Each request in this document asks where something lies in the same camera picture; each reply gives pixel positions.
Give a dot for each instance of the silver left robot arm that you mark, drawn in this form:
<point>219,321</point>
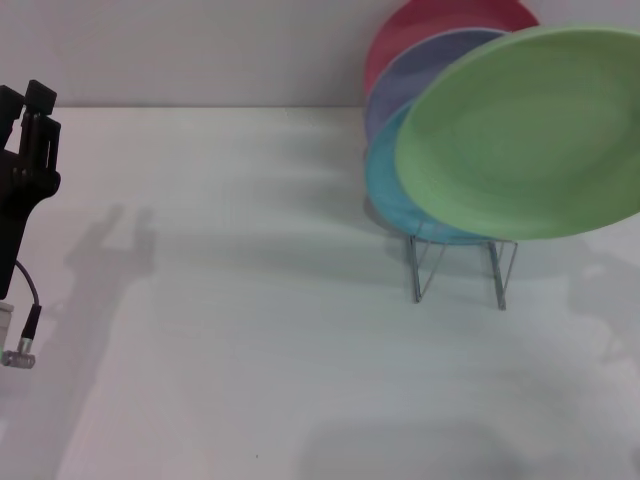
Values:
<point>5,325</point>

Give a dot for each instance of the green round plate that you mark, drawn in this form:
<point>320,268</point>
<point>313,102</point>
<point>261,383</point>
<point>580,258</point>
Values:
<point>530,135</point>

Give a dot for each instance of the light blue round plate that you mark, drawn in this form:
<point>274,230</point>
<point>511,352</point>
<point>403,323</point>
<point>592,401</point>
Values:
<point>387,185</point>

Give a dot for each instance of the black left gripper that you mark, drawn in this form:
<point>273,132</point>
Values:
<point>20,200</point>

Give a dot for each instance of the purple round plate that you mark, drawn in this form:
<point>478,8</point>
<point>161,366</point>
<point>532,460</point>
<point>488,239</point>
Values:
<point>415,80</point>

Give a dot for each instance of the red round plate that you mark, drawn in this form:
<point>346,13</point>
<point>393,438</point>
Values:
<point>415,35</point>

